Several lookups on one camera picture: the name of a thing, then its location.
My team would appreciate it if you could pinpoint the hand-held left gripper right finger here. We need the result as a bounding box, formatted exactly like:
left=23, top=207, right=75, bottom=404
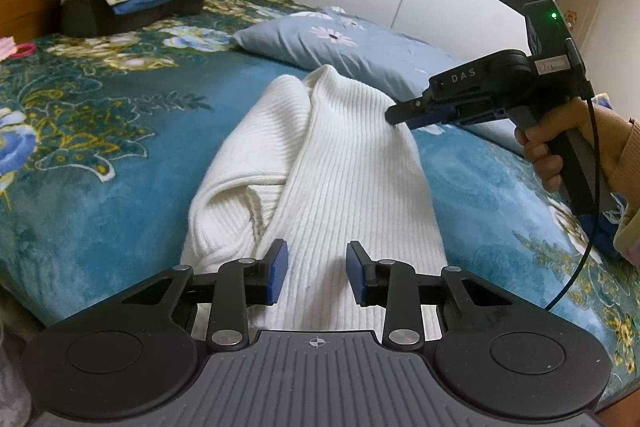
left=346, top=241, right=516, bottom=350

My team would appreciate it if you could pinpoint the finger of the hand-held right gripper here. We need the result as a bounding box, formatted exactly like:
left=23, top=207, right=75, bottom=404
left=385, top=96, right=458, bottom=128

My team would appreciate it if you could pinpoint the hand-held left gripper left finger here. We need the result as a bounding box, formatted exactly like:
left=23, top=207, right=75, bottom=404
left=120, top=239, right=289, bottom=350

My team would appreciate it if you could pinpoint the white ribbed knit sweater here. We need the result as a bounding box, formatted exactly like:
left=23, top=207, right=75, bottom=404
left=180, top=64, right=451, bottom=343

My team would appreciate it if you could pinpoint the person's right forearm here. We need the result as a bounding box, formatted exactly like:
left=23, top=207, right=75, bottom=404
left=614, top=117, right=640, bottom=208

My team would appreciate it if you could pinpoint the person's right hand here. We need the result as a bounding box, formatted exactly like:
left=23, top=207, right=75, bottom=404
left=515, top=99, right=632, bottom=194

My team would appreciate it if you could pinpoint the blue-grey flower print pillow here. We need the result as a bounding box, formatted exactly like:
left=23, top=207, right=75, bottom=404
left=232, top=6, right=521, bottom=152

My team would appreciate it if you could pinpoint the grey patterned cloth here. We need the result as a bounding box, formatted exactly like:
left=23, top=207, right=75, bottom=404
left=0, top=302, right=36, bottom=427

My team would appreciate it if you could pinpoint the folded black cloth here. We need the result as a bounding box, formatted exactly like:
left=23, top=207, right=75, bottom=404
left=61, top=0, right=206, bottom=36

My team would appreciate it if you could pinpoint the framed wall picture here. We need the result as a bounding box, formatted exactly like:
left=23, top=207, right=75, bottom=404
left=556, top=0, right=601, bottom=32

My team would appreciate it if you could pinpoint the black cable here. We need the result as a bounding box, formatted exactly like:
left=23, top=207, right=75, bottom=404
left=544, top=37, right=598, bottom=310

